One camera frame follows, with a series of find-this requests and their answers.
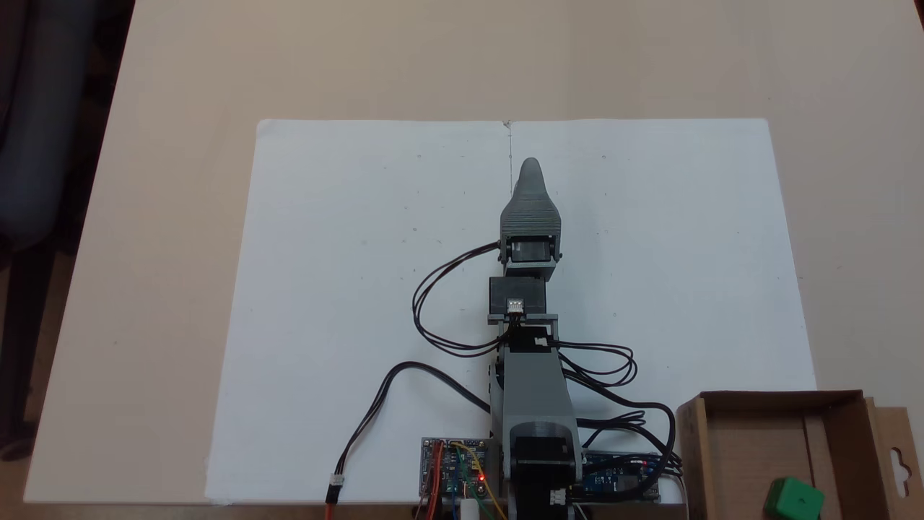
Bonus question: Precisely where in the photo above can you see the black gripper motor wire loop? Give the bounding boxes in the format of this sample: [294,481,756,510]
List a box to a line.
[412,242,507,359]

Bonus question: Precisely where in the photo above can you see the black wrist motor wire loop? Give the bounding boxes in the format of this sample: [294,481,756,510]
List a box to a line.
[557,342,639,388]

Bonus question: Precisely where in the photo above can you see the dark office chair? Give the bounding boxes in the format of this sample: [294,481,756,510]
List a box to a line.
[0,0,135,463]

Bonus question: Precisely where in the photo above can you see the green dice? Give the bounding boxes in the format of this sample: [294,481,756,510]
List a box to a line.
[764,477,826,520]

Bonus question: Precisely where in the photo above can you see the orange jumper wires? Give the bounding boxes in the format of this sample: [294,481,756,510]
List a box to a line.
[426,441,445,520]

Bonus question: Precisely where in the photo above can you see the black elbow motor wire loop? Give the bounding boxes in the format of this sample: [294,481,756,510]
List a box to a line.
[569,374,684,479]

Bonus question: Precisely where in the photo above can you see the grey motor controller board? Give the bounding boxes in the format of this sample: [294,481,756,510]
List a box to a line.
[419,436,499,499]

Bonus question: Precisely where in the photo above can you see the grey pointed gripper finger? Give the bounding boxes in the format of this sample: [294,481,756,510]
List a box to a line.
[511,157,554,202]

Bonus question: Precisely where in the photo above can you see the brown cardboard box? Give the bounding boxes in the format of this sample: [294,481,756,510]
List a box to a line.
[676,390,924,520]

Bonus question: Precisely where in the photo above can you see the white paper sheet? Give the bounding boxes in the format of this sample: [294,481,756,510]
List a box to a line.
[204,118,819,505]

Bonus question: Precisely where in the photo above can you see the blue power converter board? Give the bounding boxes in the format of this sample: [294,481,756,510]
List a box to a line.
[581,451,662,503]

